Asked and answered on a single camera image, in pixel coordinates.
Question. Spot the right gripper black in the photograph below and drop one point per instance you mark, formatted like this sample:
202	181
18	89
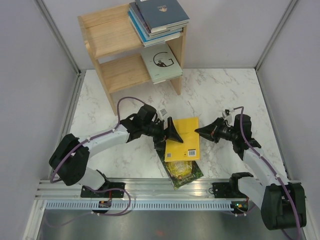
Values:
211	131

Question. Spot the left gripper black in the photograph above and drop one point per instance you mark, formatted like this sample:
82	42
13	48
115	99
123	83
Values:
170	133

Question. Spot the yellow book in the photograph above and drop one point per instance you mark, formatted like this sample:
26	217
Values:
189	150

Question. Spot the green Alice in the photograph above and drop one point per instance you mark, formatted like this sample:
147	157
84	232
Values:
180	173

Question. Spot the black book white lettering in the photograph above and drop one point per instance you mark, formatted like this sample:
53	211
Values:
163	79

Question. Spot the pale green thin file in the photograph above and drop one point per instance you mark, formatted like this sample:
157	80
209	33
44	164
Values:
160	62

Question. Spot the bright blue book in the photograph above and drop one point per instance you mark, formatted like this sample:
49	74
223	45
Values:
157	40

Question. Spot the light blue book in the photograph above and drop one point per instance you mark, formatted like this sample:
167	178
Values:
148	40

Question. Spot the navy blue crest book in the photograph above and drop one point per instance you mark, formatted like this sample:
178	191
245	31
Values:
160	15

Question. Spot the dark purple galaxy book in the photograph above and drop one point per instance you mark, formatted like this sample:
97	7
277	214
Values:
145	25

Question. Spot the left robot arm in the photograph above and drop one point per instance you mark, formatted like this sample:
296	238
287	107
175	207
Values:
70	159

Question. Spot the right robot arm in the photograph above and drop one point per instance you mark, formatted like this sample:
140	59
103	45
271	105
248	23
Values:
282	203

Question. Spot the wooden two-tier shelf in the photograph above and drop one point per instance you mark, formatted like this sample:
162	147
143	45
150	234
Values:
113	45

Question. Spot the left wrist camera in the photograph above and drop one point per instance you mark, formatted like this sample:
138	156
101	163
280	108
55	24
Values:
162	114

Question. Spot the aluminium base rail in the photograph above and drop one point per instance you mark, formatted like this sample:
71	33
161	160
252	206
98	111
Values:
146	189

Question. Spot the white slotted cable duct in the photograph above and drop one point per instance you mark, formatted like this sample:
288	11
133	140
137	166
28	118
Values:
141	205

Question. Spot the right aluminium frame post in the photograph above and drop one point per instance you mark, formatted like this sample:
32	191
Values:
277	31

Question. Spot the aluminium frame post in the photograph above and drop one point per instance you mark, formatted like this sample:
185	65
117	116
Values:
277	31
57	34

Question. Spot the left aluminium frame post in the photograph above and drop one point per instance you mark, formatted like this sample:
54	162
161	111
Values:
57	34

